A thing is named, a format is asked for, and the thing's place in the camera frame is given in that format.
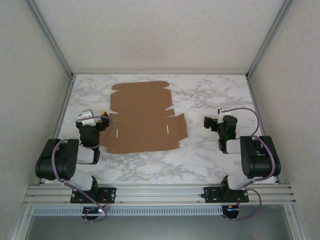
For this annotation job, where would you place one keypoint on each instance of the aluminium frame leg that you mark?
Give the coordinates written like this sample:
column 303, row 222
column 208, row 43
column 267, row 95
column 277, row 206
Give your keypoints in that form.
column 295, row 225
column 21, row 225

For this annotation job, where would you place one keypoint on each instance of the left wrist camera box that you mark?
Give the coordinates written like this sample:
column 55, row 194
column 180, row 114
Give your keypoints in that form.
column 86, row 117

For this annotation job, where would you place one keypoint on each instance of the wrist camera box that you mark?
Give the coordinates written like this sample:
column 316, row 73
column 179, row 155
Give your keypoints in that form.
column 220, row 111
column 86, row 117

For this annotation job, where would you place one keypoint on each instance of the wide aluminium base rail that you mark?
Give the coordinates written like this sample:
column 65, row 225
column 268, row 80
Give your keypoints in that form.
column 160, row 195

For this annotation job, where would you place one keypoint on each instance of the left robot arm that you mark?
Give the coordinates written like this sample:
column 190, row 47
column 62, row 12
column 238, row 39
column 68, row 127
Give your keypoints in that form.
column 62, row 162

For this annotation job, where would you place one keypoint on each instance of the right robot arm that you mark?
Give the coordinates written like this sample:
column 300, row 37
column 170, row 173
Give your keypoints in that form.
column 260, row 162

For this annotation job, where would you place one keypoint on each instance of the aluminium frame post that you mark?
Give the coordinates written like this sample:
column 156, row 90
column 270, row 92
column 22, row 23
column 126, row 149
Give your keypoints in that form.
column 51, row 37
column 269, row 37

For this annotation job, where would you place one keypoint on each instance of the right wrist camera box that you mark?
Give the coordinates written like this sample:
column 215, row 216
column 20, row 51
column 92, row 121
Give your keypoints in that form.
column 220, row 111

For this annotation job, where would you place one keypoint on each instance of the brown cardboard box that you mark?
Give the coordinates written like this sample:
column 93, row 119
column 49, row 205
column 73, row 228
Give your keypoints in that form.
column 142, row 112

